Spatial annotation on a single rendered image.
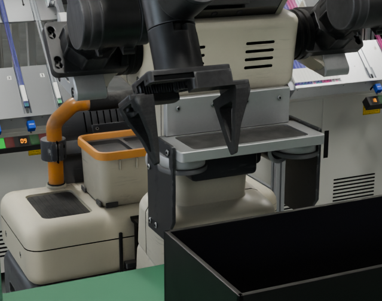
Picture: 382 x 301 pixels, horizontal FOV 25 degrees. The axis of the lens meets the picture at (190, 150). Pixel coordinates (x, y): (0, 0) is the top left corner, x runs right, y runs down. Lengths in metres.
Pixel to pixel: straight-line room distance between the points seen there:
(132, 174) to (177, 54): 0.75
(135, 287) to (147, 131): 0.20
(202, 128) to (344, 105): 2.38
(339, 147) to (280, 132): 2.38
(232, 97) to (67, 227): 0.73
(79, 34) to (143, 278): 0.34
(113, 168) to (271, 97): 0.41
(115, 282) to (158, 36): 0.30
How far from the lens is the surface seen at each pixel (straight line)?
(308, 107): 3.62
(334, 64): 1.51
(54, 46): 1.32
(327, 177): 3.77
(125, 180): 1.71
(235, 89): 1.00
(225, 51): 1.38
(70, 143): 1.87
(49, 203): 1.76
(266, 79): 1.44
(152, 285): 1.06
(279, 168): 3.26
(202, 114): 1.36
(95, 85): 1.32
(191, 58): 0.99
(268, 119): 1.42
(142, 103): 0.95
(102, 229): 1.67
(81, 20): 1.18
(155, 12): 1.00
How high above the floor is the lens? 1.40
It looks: 16 degrees down
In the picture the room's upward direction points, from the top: straight up
